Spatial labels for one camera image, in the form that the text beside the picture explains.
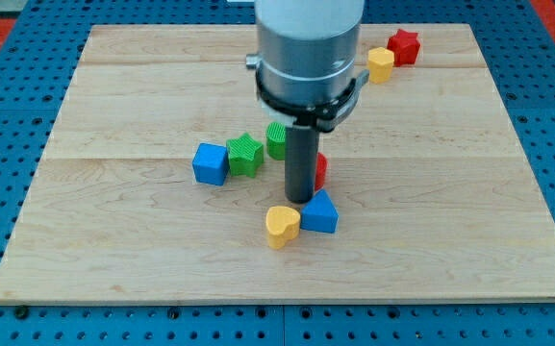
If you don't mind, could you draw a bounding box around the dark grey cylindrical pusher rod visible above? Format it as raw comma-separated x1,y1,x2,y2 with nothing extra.
285,128,319,204

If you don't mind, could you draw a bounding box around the black clamp ring mount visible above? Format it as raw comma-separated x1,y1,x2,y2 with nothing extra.
255,69,369,133

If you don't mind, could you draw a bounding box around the red circle block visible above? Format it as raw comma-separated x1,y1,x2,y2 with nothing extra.
315,152,328,191

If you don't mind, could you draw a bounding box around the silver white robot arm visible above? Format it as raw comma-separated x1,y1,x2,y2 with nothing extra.
246,0,369,204

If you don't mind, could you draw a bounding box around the green circle block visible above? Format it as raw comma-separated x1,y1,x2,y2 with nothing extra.
265,122,286,161

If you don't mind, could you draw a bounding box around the green star block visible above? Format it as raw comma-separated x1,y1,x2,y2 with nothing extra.
226,133,264,178

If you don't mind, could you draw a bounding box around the yellow hexagon block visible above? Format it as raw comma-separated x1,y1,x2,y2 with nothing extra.
367,47,394,84

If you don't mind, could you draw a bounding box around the red star block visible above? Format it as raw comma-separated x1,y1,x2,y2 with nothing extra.
387,29,421,66

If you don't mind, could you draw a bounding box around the blue triangle block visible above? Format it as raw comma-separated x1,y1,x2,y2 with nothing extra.
300,189,339,234

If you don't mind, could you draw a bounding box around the yellow heart block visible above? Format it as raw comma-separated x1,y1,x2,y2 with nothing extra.
265,206,301,249

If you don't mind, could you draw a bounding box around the blue cube block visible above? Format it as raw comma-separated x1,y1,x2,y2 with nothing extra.
192,143,229,185

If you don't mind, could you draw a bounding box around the light wooden board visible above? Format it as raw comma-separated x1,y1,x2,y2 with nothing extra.
0,24,555,306

